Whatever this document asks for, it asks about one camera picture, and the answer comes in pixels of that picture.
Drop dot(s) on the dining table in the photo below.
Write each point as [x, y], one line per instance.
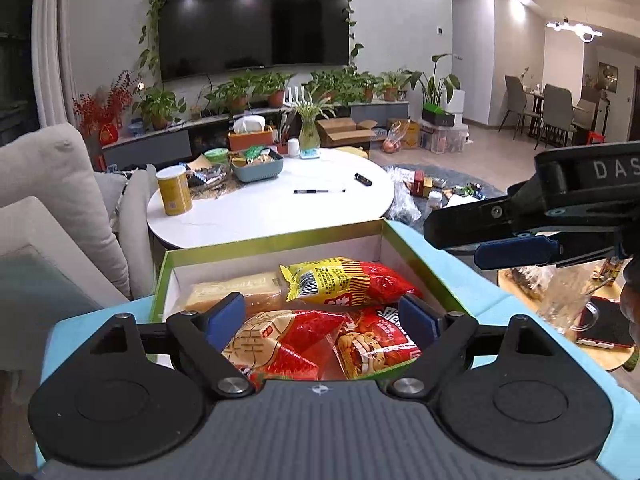
[582, 109]

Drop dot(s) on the glass vase with green plant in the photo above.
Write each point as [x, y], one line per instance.
[309, 137]

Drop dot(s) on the clear biscuit pack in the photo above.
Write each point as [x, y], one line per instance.
[235, 287]

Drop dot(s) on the crumpled clear plastic bag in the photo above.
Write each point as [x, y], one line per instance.
[405, 200]

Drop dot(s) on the open cardboard box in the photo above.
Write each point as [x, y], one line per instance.
[345, 132]

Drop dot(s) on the white antenna router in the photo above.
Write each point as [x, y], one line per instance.
[295, 96]

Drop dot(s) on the black wall television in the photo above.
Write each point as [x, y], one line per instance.
[250, 20]

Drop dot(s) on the grey-blue snack tray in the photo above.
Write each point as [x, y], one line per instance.
[257, 170]

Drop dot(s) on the small white cup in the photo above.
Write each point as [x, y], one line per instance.
[293, 147]

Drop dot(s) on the red noodle snack packet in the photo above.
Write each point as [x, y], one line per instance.
[380, 335]

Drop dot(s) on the framed wall picture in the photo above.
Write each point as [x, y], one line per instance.
[607, 77]

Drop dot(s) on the pendant ceiling lamp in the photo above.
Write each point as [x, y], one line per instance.
[575, 30]

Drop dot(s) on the small black lighter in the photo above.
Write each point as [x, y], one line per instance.
[363, 179]

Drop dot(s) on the red stool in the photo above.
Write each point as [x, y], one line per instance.
[596, 137]

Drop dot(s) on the dark window frame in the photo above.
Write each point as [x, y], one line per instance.
[15, 35]

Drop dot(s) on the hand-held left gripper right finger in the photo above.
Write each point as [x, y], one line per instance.
[420, 320]

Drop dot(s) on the beige sofa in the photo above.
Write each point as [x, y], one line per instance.
[50, 200]

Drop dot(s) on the white air purifier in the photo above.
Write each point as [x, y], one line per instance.
[456, 107]

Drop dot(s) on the tall leafy floor plant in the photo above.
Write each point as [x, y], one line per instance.
[432, 80]

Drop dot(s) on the orange tissue box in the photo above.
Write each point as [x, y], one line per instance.
[250, 137]

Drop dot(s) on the yellow red striped snack packet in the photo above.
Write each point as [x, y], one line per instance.
[350, 280]

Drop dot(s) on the black box with green top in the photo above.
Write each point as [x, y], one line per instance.
[439, 119]

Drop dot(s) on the white oval coffee table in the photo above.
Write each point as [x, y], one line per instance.
[300, 210]

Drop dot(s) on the green bowl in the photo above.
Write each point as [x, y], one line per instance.
[216, 156]

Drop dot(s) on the green ivy vine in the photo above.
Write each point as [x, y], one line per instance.
[150, 25]

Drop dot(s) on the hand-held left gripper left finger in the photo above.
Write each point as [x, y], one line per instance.
[225, 317]

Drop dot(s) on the green cardboard box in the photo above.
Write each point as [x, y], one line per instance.
[320, 246]

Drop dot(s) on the clear storage bin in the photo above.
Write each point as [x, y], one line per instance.
[445, 139]

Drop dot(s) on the light blue table cover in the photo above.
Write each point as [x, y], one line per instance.
[465, 285]

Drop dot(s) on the yellow cardboard box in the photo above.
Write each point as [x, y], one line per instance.
[412, 132]

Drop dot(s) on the potted green plant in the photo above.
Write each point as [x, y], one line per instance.
[157, 105]
[392, 82]
[345, 82]
[275, 87]
[232, 92]

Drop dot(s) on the white curtain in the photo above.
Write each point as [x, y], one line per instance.
[50, 35]

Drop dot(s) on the red berry decoration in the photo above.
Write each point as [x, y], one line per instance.
[102, 110]

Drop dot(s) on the black pen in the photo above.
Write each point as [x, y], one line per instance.
[320, 191]

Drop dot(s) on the grey television cabinet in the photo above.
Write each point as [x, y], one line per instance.
[150, 147]

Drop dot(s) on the large red beige snack bag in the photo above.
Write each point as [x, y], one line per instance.
[300, 355]

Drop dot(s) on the round dark rug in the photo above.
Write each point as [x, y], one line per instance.
[480, 182]

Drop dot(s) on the small red box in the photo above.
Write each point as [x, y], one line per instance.
[418, 182]

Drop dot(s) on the white paper sheet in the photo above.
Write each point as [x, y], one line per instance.
[462, 201]

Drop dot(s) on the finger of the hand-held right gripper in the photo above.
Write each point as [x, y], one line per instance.
[465, 222]
[515, 251]

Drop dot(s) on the yellow canister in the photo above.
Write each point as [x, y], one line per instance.
[175, 192]

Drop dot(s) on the round wooden side table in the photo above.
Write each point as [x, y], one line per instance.
[600, 357]

